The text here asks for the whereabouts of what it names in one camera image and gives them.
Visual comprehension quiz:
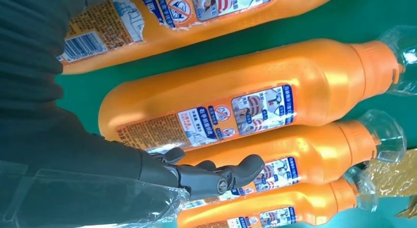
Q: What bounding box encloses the yellow plastic sheet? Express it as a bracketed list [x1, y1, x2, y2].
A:
[363, 148, 417, 219]

